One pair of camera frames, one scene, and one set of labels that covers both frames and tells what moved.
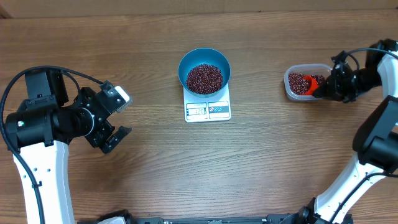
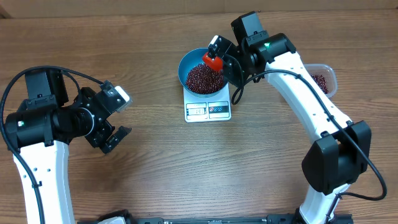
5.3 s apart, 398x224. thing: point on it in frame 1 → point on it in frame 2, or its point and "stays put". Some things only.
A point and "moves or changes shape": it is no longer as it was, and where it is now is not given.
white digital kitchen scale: x=211 y=109 stays put
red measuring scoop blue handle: x=313 y=86 moves or changes shape
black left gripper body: x=99 y=132 stays put
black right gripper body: x=345 y=83 → x=236 y=72
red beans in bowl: x=204 y=79 stays put
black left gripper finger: x=115 y=138 stays put
